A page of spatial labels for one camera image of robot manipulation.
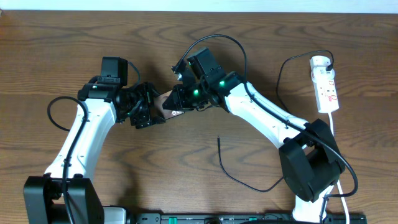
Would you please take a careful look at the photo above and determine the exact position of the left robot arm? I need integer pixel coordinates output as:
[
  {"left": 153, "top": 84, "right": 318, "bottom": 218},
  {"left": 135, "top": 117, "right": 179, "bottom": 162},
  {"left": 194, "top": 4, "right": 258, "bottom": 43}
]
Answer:
[{"left": 23, "top": 77, "right": 162, "bottom": 223}]

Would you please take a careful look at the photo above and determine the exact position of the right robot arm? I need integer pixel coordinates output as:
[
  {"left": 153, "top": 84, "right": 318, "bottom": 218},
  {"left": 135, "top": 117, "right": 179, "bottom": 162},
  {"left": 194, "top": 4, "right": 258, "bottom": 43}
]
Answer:
[{"left": 163, "top": 66, "right": 346, "bottom": 223}]

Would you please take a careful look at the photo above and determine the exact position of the white charger adapter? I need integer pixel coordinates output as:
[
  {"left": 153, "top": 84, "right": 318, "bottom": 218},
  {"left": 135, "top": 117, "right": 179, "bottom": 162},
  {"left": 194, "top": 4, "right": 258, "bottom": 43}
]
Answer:
[{"left": 311, "top": 66, "right": 335, "bottom": 83}]

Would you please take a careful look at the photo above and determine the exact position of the white power strip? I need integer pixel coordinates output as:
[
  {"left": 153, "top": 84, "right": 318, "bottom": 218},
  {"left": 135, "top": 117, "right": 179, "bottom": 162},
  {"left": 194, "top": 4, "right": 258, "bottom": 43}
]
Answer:
[{"left": 310, "top": 55, "right": 339, "bottom": 114}]

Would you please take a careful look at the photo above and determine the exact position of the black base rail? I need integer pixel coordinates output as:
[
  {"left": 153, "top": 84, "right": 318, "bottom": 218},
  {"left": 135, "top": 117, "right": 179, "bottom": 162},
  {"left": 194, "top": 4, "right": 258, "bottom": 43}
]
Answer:
[{"left": 102, "top": 206, "right": 366, "bottom": 224}]

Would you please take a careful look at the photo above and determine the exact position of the white power strip cord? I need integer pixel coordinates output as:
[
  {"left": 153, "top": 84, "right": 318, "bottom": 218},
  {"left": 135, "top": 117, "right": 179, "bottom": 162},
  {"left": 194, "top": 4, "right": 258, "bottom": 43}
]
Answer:
[{"left": 328, "top": 112, "right": 351, "bottom": 224}]

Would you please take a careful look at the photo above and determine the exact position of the black charging cable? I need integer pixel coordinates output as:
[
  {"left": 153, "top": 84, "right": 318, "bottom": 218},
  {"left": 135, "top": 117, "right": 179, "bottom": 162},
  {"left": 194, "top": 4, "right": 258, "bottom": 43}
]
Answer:
[{"left": 216, "top": 49, "right": 335, "bottom": 193}]

